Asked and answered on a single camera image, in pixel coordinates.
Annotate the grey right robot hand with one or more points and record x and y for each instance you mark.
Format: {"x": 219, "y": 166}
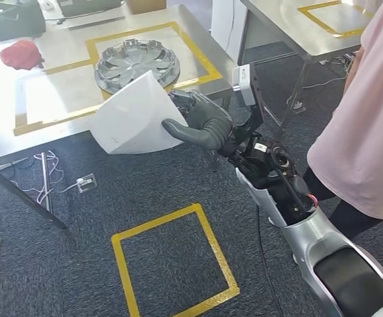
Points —
{"x": 208, "y": 127}

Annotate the white triangular plastic part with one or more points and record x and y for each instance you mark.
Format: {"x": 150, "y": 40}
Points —
{"x": 132, "y": 118}

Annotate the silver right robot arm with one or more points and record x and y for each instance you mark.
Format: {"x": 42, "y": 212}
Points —
{"x": 307, "y": 240}

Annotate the steel workbench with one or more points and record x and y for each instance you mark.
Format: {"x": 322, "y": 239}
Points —
{"x": 277, "y": 26}
{"x": 0, "y": 122}

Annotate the silver wheel cover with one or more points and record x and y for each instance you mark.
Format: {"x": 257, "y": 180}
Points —
{"x": 128, "y": 61}

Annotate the white office desk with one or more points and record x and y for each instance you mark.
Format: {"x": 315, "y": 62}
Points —
{"x": 138, "y": 19}

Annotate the brown cardboard box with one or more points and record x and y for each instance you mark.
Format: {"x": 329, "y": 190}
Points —
{"x": 145, "y": 5}

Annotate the yellow floor tape square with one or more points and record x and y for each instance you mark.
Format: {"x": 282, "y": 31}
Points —
{"x": 120, "y": 271}

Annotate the grey laptop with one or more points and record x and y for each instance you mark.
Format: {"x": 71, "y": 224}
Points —
{"x": 89, "y": 6}

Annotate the person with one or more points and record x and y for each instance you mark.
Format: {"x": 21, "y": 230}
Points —
{"x": 359, "y": 131}

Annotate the white computer mouse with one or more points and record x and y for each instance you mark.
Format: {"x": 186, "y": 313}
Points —
{"x": 47, "y": 5}

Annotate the red cap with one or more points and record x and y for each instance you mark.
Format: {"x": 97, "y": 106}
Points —
{"x": 21, "y": 54}

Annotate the black carry case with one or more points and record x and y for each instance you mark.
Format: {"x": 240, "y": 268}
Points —
{"x": 13, "y": 22}

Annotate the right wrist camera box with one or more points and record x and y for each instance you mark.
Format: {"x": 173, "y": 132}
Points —
{"x": 242, "y": 85}

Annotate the yellow table tape frame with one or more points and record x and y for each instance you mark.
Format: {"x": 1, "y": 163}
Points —
{"x": 196, "y": 50}
{"x": 315, "y": 21}

